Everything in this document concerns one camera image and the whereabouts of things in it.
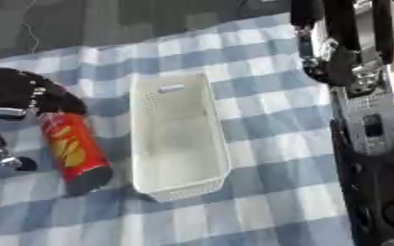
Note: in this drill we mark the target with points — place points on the white plastic basket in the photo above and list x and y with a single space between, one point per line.
178 144

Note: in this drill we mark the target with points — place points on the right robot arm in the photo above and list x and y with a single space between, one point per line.
374 179

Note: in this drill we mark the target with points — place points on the red chip can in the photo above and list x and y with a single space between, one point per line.
71 144

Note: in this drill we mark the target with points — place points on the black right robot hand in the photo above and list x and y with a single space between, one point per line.
343 67

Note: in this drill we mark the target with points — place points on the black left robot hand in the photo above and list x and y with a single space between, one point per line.
9 88

